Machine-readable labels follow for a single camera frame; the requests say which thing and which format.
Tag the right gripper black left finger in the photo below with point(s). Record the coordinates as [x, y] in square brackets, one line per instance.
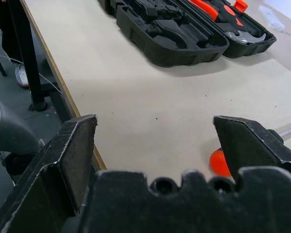
[46, 174]

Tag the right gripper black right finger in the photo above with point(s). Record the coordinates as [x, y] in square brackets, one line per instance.
[247, 145]

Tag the black plastic tool case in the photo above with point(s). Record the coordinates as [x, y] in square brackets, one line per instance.
[172, 48]

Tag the red plastic object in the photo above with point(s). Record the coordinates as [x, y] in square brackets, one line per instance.
[241, 4]

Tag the silver robot body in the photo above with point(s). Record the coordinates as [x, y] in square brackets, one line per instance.
[9, 128]

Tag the white sneaker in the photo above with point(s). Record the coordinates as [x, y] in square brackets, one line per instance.
[21, 75]

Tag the clear plastic case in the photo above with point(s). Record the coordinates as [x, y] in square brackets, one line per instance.
[271, 18]

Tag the person's black trouser leg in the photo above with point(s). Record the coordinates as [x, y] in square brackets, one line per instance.
[2, 29]

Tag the black table frame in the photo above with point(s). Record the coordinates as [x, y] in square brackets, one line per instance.
[60, 106]

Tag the black metal post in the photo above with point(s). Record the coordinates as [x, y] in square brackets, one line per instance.
[26, 48]

